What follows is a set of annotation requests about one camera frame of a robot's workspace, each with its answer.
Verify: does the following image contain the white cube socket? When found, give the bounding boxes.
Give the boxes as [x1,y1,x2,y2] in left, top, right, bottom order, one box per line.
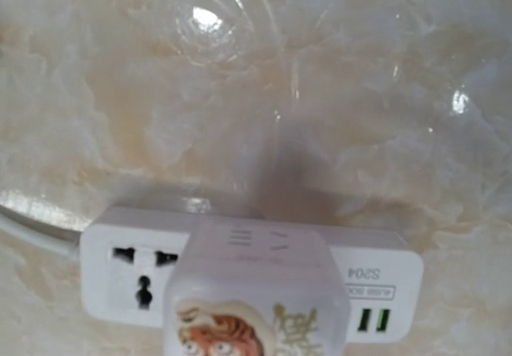
[163,223,350,355]

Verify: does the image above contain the white power strip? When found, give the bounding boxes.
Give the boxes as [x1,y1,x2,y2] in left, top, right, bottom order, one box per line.
[79,206,424,343]

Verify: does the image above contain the white strip cord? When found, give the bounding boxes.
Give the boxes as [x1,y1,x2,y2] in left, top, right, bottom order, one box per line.
[0,203,87,259]

